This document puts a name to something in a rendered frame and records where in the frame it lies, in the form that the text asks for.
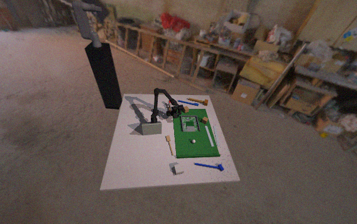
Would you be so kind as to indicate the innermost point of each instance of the green putting mat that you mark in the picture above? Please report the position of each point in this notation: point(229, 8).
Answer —
point(183, 140)

